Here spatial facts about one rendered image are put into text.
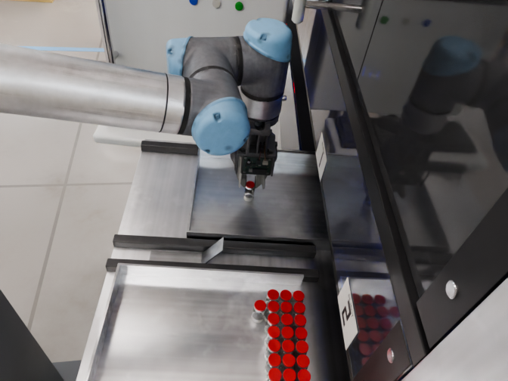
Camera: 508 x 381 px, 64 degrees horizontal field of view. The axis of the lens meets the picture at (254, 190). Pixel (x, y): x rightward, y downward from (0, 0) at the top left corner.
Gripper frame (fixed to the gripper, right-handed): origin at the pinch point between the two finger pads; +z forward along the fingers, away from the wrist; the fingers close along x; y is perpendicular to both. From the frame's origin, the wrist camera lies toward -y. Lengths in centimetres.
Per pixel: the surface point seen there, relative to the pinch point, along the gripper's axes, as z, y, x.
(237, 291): 5.2, 24.1, -1.8
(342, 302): -7.8, 32.3, 13.6
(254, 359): 5.2, 36.5, 1.4
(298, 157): 3.3, -12.1, 11.9
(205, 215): 5.2, 6.5, -9.1
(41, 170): 93, -89, -101
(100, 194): 93, -75, -67
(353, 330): -10.3, 37.9, 13.6
